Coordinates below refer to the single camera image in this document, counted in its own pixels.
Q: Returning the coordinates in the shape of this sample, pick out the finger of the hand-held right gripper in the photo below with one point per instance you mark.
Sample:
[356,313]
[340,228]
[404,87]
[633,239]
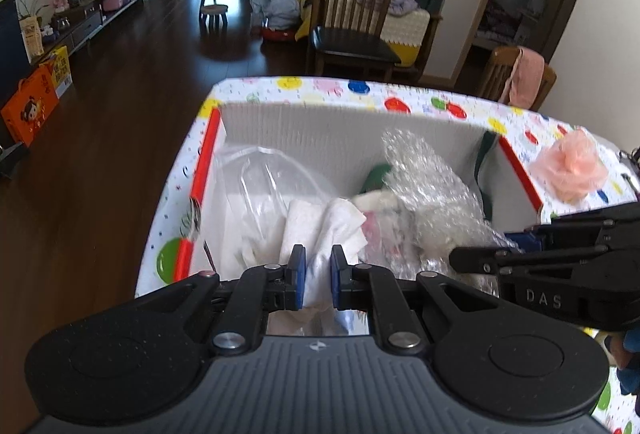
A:
[570,229]
[480,260]

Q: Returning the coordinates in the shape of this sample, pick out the clear plastic bag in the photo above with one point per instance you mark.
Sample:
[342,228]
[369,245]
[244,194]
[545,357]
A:
[260,179]

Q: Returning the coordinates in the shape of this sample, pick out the orange gift box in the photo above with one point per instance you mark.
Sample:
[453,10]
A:
[30,106]

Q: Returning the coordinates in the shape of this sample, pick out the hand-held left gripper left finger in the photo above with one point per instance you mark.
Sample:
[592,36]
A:
[298,276]

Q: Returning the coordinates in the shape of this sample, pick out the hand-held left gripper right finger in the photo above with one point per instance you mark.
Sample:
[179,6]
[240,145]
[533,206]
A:
[339,278]

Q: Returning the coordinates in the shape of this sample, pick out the sofa with cream cover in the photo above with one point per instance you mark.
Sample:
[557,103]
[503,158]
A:
[405,19]

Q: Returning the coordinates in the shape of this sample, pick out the clear bubble wrap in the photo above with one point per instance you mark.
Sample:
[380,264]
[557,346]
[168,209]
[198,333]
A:
[430,184]

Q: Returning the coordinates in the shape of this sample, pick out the pink bath pouf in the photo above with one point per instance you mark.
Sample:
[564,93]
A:
[570,166]

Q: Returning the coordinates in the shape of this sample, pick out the wooden chair with black seat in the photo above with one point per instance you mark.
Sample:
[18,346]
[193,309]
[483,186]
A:
[350,46]

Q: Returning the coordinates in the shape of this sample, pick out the white and green printed cloth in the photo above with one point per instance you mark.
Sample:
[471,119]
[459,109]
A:
[377,179]

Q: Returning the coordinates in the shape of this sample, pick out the red basin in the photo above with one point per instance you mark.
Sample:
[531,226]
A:
[277,35]

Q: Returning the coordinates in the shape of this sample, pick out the low media cabinet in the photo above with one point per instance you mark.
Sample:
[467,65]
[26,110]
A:
[90,19]

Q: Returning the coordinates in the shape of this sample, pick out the yellow box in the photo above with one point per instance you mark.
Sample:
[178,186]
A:
[60,69]

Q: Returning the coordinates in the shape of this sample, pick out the small wooden stool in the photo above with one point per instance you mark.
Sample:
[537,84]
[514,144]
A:
[214,10]

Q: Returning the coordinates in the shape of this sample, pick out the white paper towel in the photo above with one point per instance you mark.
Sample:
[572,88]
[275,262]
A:
[325,226]

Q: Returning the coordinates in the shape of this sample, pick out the pink towel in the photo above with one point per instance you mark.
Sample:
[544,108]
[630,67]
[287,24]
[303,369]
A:
[525,76]

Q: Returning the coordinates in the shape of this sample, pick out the yellow paper bag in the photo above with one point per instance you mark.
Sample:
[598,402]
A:
[31,34]

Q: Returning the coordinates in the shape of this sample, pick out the red and white box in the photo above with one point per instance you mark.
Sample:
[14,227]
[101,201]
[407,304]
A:
[325,129]

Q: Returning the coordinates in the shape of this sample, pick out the grey cloth heap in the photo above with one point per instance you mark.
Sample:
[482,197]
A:
[272,4]

